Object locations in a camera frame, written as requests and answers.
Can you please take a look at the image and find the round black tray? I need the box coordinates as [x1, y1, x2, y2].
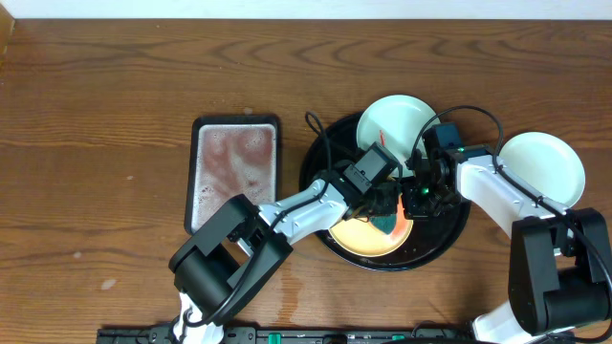
[316, 112, 470, 271]

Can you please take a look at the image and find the mint green plate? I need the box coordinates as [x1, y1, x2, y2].
[500, 132, 586, 207]
[356, 95, 436, 178]

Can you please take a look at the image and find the green scrubbing sponge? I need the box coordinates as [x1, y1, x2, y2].
[369, 214, 397, 235]

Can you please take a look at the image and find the black rectangular wash tray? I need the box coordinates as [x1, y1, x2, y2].
[184, 114, 281, 235]

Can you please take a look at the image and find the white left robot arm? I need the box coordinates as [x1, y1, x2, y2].
[168, 160, 399, 343]

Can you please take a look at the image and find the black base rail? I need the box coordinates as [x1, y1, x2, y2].
[96, 326, 475, 344]

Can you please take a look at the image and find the yellow plate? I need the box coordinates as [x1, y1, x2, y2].
[329, 199, 413, 257]

